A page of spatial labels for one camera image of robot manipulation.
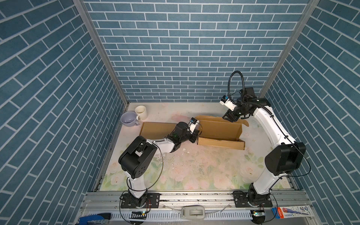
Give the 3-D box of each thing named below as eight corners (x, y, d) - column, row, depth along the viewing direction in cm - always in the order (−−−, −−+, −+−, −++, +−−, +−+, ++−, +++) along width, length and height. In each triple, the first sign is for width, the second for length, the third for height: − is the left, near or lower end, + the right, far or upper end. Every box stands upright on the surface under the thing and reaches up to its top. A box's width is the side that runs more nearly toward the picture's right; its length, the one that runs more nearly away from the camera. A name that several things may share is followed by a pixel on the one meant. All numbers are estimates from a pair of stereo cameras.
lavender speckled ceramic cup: (121, 128, 105) (118, 123, 100) (125, 116, 112) (122, 111, 107) (138, 128, 105) (136, 123, 100) (141, 116, 112) (139, 111, 107)
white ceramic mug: (138, 123, 108) (135, 116, 101) (137, 114, 114) (134, 106, 107) (148, 121, 109) (145, 114, 102) (147, 112, 116) (144, 104, 109)
